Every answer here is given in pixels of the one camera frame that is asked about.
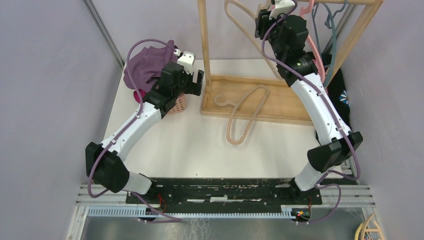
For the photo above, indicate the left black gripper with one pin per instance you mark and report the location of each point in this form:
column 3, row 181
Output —
column 194, row 88

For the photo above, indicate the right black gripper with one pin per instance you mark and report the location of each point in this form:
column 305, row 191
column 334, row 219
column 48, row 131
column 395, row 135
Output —
column 263, row 22

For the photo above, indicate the pink plastic hanger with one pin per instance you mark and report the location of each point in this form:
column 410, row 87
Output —
column 311, row 43

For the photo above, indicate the magenta skirt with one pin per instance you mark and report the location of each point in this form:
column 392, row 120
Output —
column 139, row 95

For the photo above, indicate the purple pleated skirt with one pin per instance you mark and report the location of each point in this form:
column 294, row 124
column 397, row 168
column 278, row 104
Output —
column 146, row 66

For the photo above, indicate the blue-grey plastic hanger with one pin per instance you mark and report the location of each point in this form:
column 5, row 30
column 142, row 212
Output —
column 330, row 24

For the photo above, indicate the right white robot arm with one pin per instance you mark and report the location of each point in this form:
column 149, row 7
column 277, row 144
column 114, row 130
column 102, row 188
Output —
column 287, row 35

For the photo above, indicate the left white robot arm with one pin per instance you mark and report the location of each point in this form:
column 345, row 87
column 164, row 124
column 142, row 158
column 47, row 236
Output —
column 104, row 161

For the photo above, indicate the wooden hanger on floor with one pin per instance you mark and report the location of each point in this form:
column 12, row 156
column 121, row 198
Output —
column 369, row 230

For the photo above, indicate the orange plastic basket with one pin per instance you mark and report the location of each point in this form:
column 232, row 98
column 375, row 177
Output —
column 180, row 105

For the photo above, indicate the black floral garment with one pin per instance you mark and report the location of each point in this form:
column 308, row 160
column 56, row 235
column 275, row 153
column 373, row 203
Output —
column 338, row 95

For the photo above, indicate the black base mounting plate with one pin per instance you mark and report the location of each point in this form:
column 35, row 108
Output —
column 229, row 195

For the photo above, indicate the wooden clothes rack frame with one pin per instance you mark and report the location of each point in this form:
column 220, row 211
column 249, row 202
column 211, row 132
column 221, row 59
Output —
column 271, row 97

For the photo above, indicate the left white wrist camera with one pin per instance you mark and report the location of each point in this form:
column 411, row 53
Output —
column 186, row 59

